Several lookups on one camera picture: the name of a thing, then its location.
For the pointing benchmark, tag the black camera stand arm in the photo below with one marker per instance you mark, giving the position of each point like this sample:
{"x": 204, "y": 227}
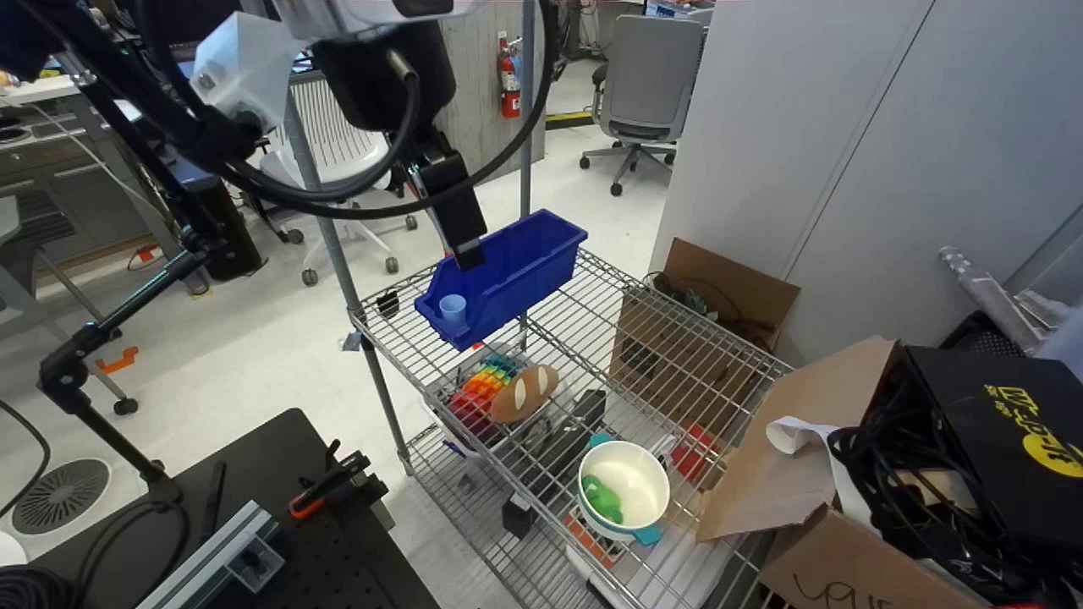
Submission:
{"x": 65, "y": 371}

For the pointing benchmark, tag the aluminium extrusion rail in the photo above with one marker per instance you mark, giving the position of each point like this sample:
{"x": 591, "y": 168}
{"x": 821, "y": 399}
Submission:
{"x": 239, "y": 552}

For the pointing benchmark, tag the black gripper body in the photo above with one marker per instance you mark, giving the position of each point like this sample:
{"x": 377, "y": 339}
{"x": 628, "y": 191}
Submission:
{"x": 446, "y": 183}

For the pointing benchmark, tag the white mesh office chair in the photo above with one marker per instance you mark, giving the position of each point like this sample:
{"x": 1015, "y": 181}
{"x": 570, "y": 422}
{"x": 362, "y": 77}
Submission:
{"x": 337, "y": 148}

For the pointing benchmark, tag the grey office chair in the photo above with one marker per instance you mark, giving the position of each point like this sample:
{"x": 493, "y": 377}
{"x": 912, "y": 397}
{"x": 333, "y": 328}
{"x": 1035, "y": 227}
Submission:
{"x": 642, "y": 91}

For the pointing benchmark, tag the brown bread roll plushy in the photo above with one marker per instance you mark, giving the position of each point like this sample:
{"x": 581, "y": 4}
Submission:
{"x": 523, "y": 397}

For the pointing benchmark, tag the blue plastic bin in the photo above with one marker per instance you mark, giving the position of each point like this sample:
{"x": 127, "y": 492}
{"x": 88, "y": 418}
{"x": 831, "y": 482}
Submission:
{"x": 523, "y": 263}

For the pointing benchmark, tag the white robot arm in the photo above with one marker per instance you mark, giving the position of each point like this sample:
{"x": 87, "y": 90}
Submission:
{"x": 381, "y": 54}

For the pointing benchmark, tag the black clamp with orange tips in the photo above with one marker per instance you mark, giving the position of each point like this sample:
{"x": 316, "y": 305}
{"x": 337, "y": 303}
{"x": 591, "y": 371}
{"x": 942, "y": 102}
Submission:
{"x": 340, "y": 475}

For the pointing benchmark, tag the red toy under shelf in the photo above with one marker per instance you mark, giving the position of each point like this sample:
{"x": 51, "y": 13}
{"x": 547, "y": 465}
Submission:
{"x": 693, "y": 453}

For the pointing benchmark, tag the red fire extinguisher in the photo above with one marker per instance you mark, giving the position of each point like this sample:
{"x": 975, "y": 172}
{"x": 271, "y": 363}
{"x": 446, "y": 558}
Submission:
{"x": 509, "y": 86}

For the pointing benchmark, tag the black box with yellow logo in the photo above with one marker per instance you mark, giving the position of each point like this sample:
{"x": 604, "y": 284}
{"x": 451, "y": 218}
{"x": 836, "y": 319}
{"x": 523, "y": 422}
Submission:
{"x": 1019, "y": 429}

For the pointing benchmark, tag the metal wire shelf rack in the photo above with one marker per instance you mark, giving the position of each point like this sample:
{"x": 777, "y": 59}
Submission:
{"x": 581, "y": 420}

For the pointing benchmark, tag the small blue cup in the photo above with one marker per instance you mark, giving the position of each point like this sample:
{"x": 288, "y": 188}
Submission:
{"x": 454, "y": 310}

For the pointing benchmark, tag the white bowl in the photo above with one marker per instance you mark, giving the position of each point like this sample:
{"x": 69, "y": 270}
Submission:
{"x": 634, "y": 475}

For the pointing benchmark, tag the open cardboard box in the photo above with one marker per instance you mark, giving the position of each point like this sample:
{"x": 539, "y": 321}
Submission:
{"x": 698, "y": 339}

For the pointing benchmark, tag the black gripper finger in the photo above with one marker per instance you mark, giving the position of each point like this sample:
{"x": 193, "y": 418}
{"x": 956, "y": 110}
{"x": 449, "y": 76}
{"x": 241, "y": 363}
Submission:
{"x": 468, "y": 253}

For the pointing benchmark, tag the large cardboard box with cables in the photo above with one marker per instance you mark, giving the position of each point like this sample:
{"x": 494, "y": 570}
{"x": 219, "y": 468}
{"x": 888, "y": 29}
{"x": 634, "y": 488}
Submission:
{"x": 847, "y": 465}

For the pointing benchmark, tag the green toy in bowl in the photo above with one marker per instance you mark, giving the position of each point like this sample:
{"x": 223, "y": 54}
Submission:
{"x": 604, "y": 498}

